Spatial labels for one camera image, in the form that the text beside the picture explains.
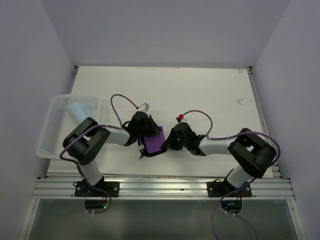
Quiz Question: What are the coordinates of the dark grey towel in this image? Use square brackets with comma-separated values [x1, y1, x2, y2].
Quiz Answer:
[137, 126, 167, 159]

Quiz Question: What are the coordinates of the light blue towel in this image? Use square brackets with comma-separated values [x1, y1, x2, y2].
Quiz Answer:
[68, 102, 92, 124]

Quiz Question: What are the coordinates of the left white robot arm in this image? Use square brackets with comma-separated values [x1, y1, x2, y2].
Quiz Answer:
[60, 111, 165, 197]

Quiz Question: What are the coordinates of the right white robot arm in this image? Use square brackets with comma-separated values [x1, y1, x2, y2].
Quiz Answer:
[162, 122, 281, 197]

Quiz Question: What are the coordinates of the white plastic basket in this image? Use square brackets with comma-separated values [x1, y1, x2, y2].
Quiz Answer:
[36, 94, 101, 159]

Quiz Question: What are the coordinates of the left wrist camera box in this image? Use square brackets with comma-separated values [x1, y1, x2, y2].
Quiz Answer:
[137, 103, 150, 114]

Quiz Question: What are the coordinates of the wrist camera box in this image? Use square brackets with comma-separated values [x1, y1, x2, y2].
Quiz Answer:
[137, 103, 150, 114]
[176, 114, 187, 123]

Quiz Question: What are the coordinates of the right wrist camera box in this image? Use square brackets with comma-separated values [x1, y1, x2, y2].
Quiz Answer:
[176, 114, 187, 123]

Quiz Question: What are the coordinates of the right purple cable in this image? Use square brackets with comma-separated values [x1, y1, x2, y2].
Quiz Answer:
[181, 109, 281, 240]

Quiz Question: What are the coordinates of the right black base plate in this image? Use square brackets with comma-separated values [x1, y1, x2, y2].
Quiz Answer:
[206, 179, 253, 198]

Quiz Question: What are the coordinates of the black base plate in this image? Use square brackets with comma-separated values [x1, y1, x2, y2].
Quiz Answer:
[72, 180, 120, 198]
[206, 179, 253, 198]

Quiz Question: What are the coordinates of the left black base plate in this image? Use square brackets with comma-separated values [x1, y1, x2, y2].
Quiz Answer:
[72, 180, 120, 198]

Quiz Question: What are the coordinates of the aluminium mounting rail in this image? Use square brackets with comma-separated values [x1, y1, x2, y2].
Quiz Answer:
[31, 175, 295, 200]

